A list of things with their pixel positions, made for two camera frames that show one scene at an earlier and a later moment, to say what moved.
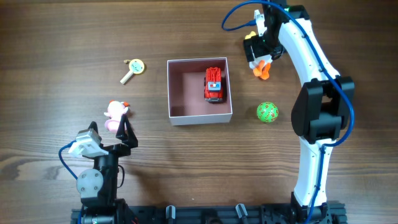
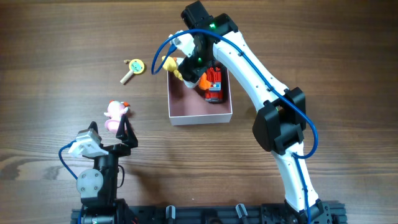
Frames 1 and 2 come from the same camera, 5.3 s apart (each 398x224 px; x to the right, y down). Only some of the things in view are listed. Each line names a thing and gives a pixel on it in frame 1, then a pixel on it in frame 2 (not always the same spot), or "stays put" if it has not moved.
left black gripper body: x=114 y=149 stays put
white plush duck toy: x=260 y=66 -> x=170 y=65
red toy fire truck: x=213 y=90 stays put
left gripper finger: x=94 y=126 stays put
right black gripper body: x=261 y=50 -> x=189 y=72
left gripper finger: x=126 y=133 stays put
